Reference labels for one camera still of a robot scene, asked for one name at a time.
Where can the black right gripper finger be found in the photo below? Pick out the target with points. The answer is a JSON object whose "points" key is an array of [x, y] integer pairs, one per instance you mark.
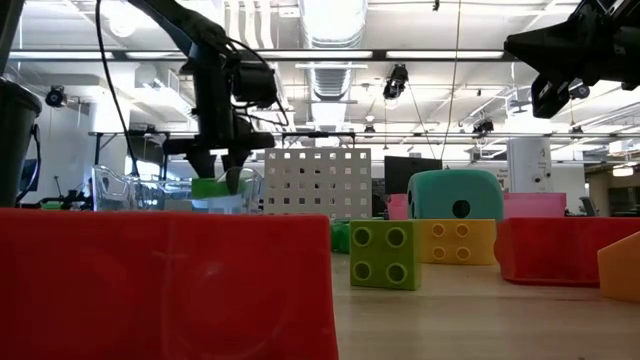
{"points": [[550, 95], [555, 50]]}

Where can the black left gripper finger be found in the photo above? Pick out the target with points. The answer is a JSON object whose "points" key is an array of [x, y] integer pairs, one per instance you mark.
{"points": [[236, 170], [202, 165]]}

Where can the long green toy block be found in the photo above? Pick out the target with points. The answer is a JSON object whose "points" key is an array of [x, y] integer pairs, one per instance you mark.
{"points": [[207, 188]]}

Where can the teal foam die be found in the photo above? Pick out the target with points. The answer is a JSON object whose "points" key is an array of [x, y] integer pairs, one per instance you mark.
{"points": [[440, 190]]}

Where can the red two-stud toy block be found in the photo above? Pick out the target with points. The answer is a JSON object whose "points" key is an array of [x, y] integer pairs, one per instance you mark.
{"points": [[550, 250], [150, 290]]}

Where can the small yellow toy brick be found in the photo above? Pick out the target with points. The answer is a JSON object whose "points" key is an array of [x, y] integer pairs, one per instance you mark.
{"points": [[482, 245]]}

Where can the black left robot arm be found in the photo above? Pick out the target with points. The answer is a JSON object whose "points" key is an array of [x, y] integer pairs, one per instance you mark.
{"points": [[200, 30]]}

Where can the black ceiling spotlight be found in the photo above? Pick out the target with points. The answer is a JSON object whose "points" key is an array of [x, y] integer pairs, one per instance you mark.
{"points": [[482, 126], [395, 82], [580, 91], [55, 96]]}

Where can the white perforated basket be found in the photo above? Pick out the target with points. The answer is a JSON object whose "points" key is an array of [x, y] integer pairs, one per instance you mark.
{"points": [[280, 163]]}

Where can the clear plastic bin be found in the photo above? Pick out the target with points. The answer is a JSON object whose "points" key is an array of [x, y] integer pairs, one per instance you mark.
{"points": [[115, 192]]}

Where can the pink plastic tray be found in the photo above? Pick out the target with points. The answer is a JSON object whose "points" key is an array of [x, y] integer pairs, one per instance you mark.
{"points": [[535, 205]]}

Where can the short green toy block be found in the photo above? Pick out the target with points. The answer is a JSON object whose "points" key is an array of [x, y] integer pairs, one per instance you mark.
{"points": [[340, 237]]}

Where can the small green background object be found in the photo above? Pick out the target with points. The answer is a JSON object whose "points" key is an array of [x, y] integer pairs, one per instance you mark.
{"points": [[50, 204]]}

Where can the black monitor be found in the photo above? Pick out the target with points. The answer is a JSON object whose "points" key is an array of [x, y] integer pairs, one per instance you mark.
{"points": [[397, 175]]}

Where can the small lime green toy brick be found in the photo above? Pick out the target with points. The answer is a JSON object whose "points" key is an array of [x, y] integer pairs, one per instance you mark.
{"points": [[378, 254]]}

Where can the black overhead light bar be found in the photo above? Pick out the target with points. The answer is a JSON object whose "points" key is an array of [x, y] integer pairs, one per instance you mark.
{"points": [[380, 55]]}

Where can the orange sloped toy block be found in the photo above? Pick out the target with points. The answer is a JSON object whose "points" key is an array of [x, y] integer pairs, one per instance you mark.
{"points": [[622, 275]]}

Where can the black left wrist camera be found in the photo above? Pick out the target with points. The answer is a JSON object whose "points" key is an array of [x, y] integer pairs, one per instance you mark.
{"points": [[255, 85]]}

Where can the silver ceiling duct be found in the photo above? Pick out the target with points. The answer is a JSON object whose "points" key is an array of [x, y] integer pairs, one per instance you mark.
{"points": [[332, 30]]}

